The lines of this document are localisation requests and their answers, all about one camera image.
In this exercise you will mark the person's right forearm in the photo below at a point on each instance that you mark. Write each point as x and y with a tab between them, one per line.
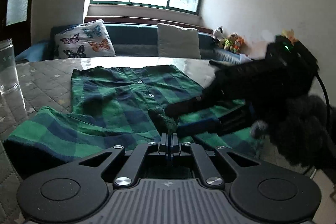
302	129

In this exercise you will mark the yellow green plush toy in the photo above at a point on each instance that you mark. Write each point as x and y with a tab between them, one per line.
232	43

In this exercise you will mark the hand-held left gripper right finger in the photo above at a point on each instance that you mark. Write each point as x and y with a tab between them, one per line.
175	145

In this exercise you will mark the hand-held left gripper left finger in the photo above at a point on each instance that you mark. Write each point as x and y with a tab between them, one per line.
164	145

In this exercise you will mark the beige pillow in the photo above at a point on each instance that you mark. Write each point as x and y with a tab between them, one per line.
178	40

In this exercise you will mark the person's right hand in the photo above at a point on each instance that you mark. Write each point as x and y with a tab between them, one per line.
258	128

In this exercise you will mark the blue cushion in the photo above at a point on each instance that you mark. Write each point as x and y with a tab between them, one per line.
34	52

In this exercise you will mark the teal sofa bench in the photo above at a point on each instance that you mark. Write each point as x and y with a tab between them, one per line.
131	37

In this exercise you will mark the green navy plaid shirt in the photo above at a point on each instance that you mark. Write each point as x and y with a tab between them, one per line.
105	108

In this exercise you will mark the black white plush cow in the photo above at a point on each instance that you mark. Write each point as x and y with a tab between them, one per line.
218	35

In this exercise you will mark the clear glass mug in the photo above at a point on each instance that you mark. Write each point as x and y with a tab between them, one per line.
9	69

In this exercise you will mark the butterfly print pillow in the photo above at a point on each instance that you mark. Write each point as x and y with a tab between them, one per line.
84	40

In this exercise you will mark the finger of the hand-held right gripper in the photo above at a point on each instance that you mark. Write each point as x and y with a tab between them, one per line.
183	108
233	121

